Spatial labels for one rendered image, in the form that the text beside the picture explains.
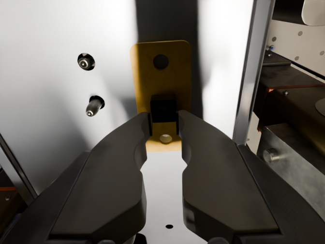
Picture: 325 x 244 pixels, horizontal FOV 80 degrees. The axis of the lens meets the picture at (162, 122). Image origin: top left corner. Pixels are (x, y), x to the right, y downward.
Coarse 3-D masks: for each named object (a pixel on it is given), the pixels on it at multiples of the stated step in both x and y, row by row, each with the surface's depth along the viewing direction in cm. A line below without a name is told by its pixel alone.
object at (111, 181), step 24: (144, 120) 11; (120, 144) 9; (144, 144) 10; (96, 168) 8; (120, 168) 8; (72, 192) 7; (96, 192) 7; (120, 192) 7; (144, 192) 8; (72, 216) 6; (96, 216) 6; (120, 216) 6; (144, 216) 7; (96, 240) 6; (120, 240) 7
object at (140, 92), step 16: (144, 48) 12; (160, 48) 12; (176, 48) 12; (144, 64) 12; (176, 64) 12; (144, 80) 13; (160, 80) 13; (176, 80) 13; (144, 96) 13; (160, 96) 13; (176, 96) 13; (160, 112) 14; (160, 128) 15; (160, 144) 16; (176, 144) 16
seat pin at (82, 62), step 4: (84, 56) 13; (88, 56) 13; (80, 60) 12; (84, 60) 12; (88, 60) 13; (92, 60) 13; (80, 64) 12; (84, 64) 12; (88, 64) 13; (92, 64) 13; (84, 68) 13; (88, 68) 13
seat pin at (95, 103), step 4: (96, 96) 15; (92, 100) 14; (96, 100) 14; (100, 100) 14; (92, 104) 13; (96, 104) 14; (100, 104) 14; (88, 108) 13; (92, 108) 13; (96, 108) 13; (88, 112) 13; (92, 112) 13; (96, 112) 13; (92, 116) 13
